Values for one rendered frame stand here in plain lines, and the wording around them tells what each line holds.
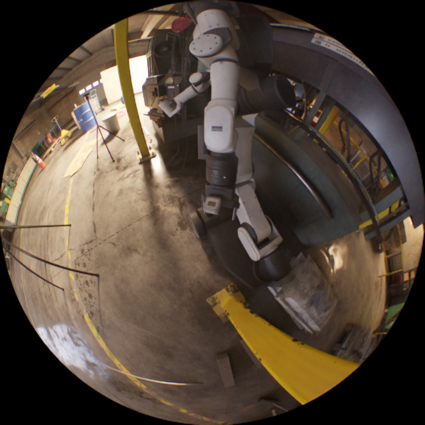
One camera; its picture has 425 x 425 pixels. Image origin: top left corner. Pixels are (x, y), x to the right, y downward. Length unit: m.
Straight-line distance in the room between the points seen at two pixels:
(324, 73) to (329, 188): 0.75
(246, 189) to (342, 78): 0.95
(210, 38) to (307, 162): 0.84
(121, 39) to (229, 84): 1.16
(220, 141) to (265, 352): 0.52
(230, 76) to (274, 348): 0.63
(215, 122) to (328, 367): 0.52
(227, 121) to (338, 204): 0.86
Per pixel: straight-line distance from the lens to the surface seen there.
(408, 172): 1.02
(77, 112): 4.43
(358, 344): 2.48
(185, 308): 0.97
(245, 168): 0.62
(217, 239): 0.77
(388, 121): 0.97
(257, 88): 0.42
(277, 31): 1.31
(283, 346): 0.38
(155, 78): 1.58
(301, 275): 1.01
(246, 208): 0.64
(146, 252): 1.00
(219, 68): 0.34
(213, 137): 0.29
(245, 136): 0.58
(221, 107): 0.29
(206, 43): 0.36
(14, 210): 7.40
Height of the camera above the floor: 0.91
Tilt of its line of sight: 65 degrees down
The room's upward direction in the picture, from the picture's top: 13 degrees clockwise
